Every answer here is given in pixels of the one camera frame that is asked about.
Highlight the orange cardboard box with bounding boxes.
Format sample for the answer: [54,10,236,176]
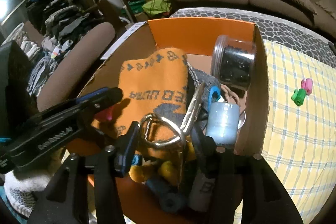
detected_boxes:
[65,16,270,224]

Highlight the green hair roller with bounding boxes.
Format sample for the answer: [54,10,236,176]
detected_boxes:
[291,88,306,106]

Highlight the silver metal carabiner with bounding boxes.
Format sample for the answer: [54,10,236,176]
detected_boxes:
[139,83,206,149]

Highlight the orange knitted sock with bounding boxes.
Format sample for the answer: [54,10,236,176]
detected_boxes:
[91,48,188,136]

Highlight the green plastic bag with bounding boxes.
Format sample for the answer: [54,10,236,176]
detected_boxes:
[142,0,171,17]

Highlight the brown office chair back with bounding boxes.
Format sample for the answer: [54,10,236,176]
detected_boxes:
[37,22,116,111]

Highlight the clear jar black contents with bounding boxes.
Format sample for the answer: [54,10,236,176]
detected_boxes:
[210,35,256,92]

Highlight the yellow plaid tablecloth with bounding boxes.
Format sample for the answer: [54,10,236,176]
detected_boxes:
[262,40,335,223]

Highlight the pink hair roller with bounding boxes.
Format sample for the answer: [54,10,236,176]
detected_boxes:
[301,79,313,95]

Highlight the grey knitted sock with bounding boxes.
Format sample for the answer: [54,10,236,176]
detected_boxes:
[187,63,221,111]

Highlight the black stone-pattern table mat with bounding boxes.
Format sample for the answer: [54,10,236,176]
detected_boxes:
[172,7,335,68]

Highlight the white blue cylindrical can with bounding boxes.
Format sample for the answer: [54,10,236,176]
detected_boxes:
[206,102,240,147]

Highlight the yellow foam roller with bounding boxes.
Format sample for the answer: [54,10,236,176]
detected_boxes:
[129,161,179,186]

